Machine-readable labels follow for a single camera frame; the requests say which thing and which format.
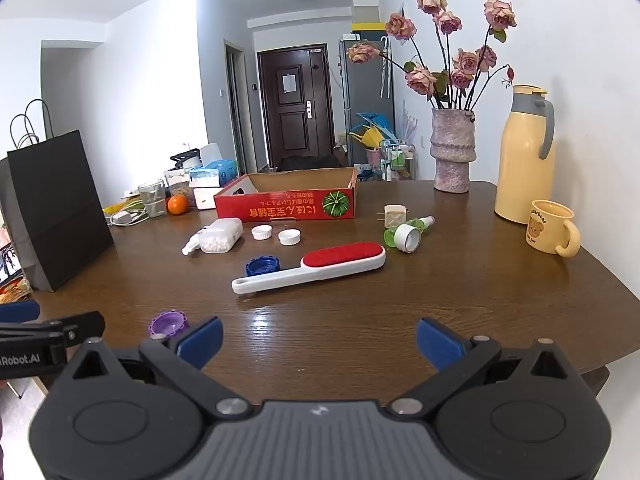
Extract white appliance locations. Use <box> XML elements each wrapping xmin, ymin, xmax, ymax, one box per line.
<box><xmin>170</xmin><ymin>143</ymin><xmax>223</xmax><ymax>171</ymax></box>

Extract yellow bear mug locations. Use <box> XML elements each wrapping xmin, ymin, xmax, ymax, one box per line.
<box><xmin>525</xmin><ymin>200</ymin><xmax>582</xmax><ymax>259</ymax></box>

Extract white plug adapter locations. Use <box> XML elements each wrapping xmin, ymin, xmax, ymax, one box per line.
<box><xmin>376</xmin><ymin>204</ymin><xmax>411</xmax><ymax>227</ymax></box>

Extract purple bottle cap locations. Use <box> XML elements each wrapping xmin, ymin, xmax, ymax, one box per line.
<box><xmin>150</xmin><ymin>311</ymin><xmax>190</xmax><ymax>339</ymax></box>

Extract yellow and black box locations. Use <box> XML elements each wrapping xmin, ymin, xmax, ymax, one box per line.
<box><xmin>351</xmin><ymin>22</ymin><xmax>387</xmax><ymax>40</ymax></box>

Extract grey refrigerator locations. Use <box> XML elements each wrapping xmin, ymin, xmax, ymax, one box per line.
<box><xmin>338</xmin><ymin>37</ymin><xmax>396</xmax><ymax>166</ymax></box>

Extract metal rolling cart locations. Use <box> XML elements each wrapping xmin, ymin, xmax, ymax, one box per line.
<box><xmin>380</xmin><ymin>140</ymin><xmax>417</xmax><ymax>181</ymax></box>

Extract hanging white umbrellas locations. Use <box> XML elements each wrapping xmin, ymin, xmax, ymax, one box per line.
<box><xmin>378</xmin><ymin>35</ymin><xmax>394</xmax><ymax>99</ymax></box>

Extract white tape roll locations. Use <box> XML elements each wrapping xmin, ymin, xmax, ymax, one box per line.
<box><xmin>393</xmin><ymin>223</ymin><xmax>424</xmax><ymax>254</ymax></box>

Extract red cardboard box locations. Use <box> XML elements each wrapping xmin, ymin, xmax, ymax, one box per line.
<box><xmin>214</xmin><ymin>166</ymin><xmax>359</xmax><ymax>223</ymax></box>

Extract blue tissue pack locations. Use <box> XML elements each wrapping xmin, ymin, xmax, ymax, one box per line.
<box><xmin>189</xmin><ymin>160</ymin><xmax>240</xmax><ymax>188</ymax></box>

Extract green spray bottle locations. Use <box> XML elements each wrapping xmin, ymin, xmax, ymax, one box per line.
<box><xmin>384</xmin><ymin>215</ymin><xmax>436</xmax><ymax>249</ymax></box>

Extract blue bottle cap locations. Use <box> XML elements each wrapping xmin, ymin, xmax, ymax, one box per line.
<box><xmin>245</xmin><ymin>256</ymin><xmax>279</xmax><ymax>277</ymax></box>

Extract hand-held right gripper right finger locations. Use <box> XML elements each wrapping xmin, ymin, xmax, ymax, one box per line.
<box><xmin>389</xmin><ymin>316</ymin><xmax>581</xmax><ymax>421</ymax></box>

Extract dark brown door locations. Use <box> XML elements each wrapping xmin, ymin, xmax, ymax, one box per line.
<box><xmin>256</xmin><ymin>46</ymin><xmax>337</xmax><ymax>166</ymax></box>

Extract yellow watering can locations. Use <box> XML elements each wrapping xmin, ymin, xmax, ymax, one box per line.
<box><xmin>348</xmin><ymin>127</ymin><xmax>386</xmax><ymax>149</ymax></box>

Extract pink stone vase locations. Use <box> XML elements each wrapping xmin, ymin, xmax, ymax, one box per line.
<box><xmin>430</xmin><ymin>107</ymin><xmax>475</xmax><ymax>194</ymax></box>

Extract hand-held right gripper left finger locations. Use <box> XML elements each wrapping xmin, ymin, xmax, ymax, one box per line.
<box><xmin>59</xmin><ymin>316</ymin><xmax>251</xmax><ymax>421</ymax></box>

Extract yellow thermos jug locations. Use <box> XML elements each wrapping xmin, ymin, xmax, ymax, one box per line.
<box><xmin>494</xmin><ymin>85</ymin><xmax>557</xmax><ymax>225</ymax></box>

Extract small white dropper bottle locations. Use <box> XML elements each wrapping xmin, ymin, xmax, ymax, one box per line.
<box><xmin>182</xmin><ymin>230</ymin><xmax>207</xmax><ymax>257</ymax></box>

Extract white box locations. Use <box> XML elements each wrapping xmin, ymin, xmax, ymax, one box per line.
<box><xmin>192</xmin><ymin>187</ymin><xmax>221</xmax><ymax>211</ymax></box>

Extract clear cotton swab container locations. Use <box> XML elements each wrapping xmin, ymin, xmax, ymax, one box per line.
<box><xmin>199</xmin><ymin>218</ymin><xmax>244</xmax><ymax>253</ymax></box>

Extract drinking glass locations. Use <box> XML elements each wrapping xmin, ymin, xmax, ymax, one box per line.
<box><xmin>137</xmin><ymin>181</ymin><xmax>167</xmax><ymax>219</ymax></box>

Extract white charger with cable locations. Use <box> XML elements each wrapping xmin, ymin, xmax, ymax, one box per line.
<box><xmin>102</xmin><ymin>207</ymin><xmax>151</xmax><ymax>228</ymax></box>

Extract purple wall decoration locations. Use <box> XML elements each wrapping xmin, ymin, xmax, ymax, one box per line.
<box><xmin>400</xmin><ymin>105</ymin><xmax>419</xmax><ymax>146</ymax></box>

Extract colourful printed packaging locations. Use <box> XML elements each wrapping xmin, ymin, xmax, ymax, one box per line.
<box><xmin>0</xmin><ymin>241</ymin><xmax>34</xmax><ymax>306</ymax></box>

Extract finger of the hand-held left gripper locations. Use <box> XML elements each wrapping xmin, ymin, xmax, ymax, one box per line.
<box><xmin>0</xmin><ymin>301</ymin><xmax>41</xmax><ymax>324</ymax></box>
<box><xmin>0</xmin><ymin>311</ymin><xmax>107</xmax><ymax>347</ymax></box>

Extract black paper bag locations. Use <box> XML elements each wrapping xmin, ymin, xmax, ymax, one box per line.
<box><xmin>0</xmin><ymin>99</ymin><xmax>115</xmax><ymax>293</ymax></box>

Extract bouquet of dried pink roses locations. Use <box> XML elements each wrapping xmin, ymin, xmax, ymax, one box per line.
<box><xmin>346</xmin><ymin>0</ymin><xmax>518</xmax><ymax>112</ymax></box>

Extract interior door frame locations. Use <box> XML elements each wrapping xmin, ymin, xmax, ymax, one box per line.
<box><xmin>224</xmin><ymin>40</ymin><xmax>251</xmax><ymax>176</ymax></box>

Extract white and red lint brush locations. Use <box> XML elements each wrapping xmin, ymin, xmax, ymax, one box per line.
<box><xmin>231</xmin><ymin>241</ymin><xmax>387</xmax><ymax>295</ymax></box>

